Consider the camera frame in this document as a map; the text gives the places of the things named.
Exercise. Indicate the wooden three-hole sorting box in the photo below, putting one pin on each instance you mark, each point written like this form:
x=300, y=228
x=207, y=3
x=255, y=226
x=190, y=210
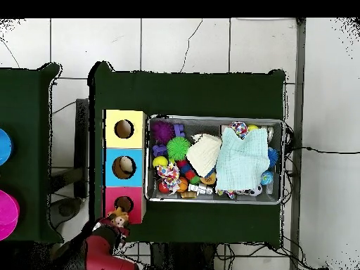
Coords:
x=123, y=180

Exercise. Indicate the green spiky puffer ball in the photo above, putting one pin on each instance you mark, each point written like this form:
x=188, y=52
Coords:
x=178, y=149

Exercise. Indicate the dark green table cloth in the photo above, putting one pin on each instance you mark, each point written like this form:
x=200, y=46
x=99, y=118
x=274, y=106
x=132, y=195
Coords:
x=25, y=107
x=182, y=92

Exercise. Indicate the purple knobbly rubber ball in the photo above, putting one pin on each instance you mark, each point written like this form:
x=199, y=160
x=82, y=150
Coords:
x=162, y=132

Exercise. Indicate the magenta round bowl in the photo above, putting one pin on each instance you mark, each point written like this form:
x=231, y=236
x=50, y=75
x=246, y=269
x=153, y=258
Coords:
x=7, y=216

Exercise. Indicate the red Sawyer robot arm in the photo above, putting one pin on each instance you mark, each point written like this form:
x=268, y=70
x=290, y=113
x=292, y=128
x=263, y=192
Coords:
x=98, y=253

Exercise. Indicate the multicoloured fuzzy caterpillar toy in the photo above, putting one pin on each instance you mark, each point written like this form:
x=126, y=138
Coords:
x=185, y=168

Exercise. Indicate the yellow smooth ball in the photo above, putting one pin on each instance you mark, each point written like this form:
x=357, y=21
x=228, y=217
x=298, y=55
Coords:
x=159, y=162

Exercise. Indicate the mint green muslin cloth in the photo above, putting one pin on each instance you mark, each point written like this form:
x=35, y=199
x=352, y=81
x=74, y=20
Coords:
x=242, y=160

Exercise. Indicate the blue round bowl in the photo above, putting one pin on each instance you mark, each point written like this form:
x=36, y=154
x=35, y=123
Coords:
x=4, y=146

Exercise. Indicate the small orange basketball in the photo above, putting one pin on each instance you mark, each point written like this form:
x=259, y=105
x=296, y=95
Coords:
x=182, y=185

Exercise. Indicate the colourful crumpled cloth ball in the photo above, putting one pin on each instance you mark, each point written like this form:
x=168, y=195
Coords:
x=239, y=129
x=168, y=175

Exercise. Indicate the cream muslin cloth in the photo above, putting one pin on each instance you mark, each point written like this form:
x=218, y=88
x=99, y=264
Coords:
x=204, y=154

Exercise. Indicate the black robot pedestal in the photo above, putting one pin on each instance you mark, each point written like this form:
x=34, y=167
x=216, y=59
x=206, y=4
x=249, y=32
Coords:
x=182, y=258

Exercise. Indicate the small brown plush doll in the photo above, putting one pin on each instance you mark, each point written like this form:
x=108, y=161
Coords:
x=120, y=220

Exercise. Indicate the beige round toy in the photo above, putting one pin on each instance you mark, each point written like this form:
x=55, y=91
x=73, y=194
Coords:
x=127, y=164

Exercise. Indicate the purple plastic block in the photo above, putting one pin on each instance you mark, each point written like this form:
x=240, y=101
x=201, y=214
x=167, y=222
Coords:
x=159, y=150

